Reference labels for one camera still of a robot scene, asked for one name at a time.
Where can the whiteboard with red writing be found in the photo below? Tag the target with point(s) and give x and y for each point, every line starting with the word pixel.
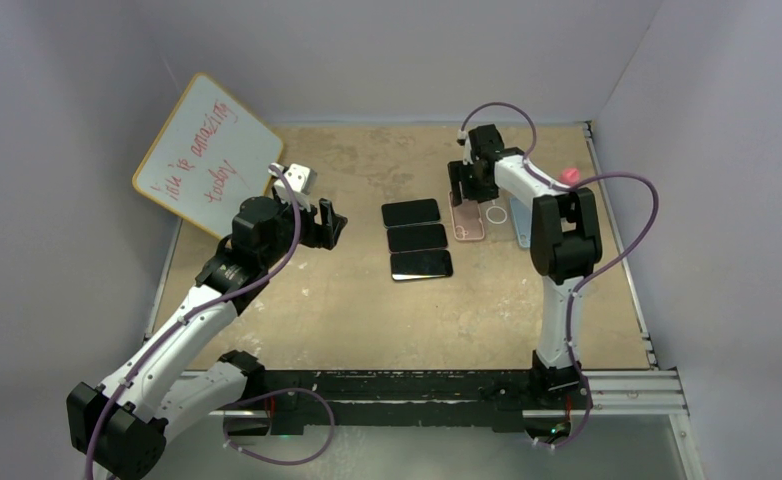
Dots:
pixel 210 156

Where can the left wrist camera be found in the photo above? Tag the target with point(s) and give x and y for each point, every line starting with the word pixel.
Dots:
pixel 293 184

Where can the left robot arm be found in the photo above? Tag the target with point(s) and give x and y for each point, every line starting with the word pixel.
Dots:
pixel 124 424

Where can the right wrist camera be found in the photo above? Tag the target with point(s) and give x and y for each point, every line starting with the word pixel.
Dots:
pixel 462 139

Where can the pink capped bottle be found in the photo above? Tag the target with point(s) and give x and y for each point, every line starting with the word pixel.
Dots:
pixel 570 176

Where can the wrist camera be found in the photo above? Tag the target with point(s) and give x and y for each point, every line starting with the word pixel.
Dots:
pixel 293 184
pixel 462 139

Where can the pink phone case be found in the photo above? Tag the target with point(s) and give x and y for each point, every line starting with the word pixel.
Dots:
pixel 466 220

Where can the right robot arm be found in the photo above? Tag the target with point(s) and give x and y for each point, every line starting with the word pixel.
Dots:
pixel 565 241

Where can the black screen smartphone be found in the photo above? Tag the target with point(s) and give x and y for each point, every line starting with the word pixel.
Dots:
pixel 410 213

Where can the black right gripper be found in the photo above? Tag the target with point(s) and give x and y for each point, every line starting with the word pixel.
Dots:
pixel 458 174

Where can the clear phone case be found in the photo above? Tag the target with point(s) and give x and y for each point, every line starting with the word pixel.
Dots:
pixel 496 215

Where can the light blue phone case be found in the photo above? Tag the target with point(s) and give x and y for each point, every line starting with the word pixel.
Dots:
pixel 521 218

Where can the pink cased smartphone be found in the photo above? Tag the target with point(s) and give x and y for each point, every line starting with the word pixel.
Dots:
pixel 411 266

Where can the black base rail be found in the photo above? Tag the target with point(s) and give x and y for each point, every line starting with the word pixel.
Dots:
pixel 503 401

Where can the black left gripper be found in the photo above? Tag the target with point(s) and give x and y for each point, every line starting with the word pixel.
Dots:
pixel 321 235

